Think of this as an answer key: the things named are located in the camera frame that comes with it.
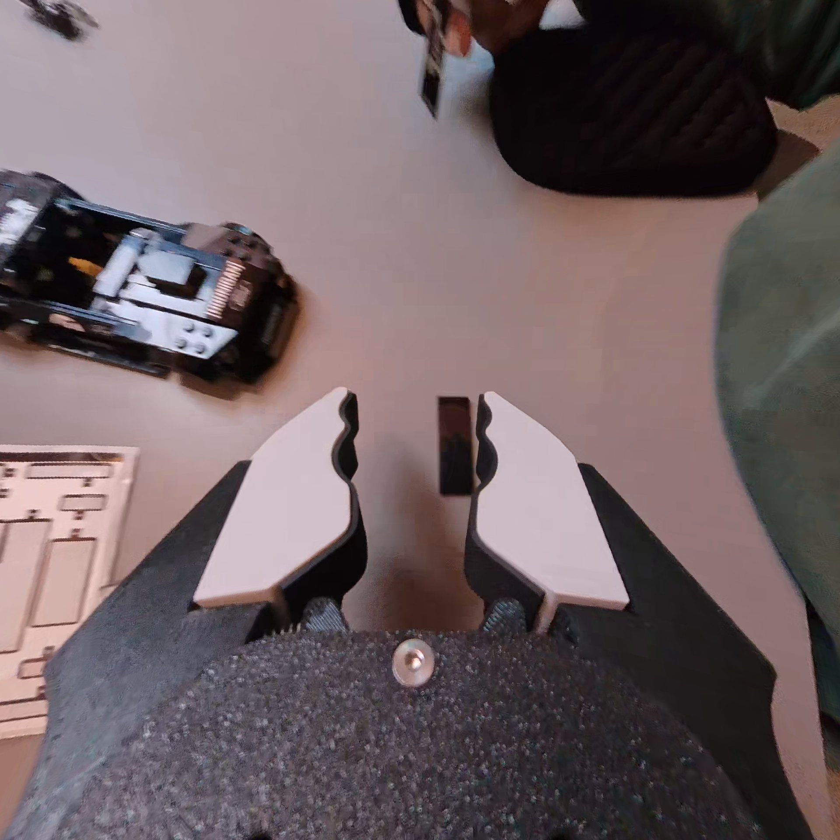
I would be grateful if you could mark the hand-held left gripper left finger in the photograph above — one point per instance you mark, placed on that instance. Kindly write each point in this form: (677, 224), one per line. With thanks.
(282, 518)

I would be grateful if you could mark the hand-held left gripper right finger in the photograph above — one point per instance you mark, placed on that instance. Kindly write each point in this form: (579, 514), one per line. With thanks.
(544, 525)

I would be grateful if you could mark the black lego plate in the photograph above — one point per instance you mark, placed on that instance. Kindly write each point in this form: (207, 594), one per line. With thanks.
(456, 446)

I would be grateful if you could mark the white sticker sheet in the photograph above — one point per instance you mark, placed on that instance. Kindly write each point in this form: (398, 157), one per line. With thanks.
(59, 558)

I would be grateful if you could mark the black lego car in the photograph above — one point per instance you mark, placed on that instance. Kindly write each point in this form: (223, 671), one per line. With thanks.
(164, 295)

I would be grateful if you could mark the person's right forearm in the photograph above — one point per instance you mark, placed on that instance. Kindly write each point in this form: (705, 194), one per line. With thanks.
(689, 19)

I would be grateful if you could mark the small black lego assembly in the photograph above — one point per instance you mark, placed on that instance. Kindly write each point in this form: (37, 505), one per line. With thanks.
(62, 16)

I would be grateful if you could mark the person's right hand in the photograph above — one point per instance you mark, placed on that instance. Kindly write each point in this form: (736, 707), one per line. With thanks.
(505, 26)

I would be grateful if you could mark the black round object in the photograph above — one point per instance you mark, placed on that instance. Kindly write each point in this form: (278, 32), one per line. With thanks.
(623, 111)

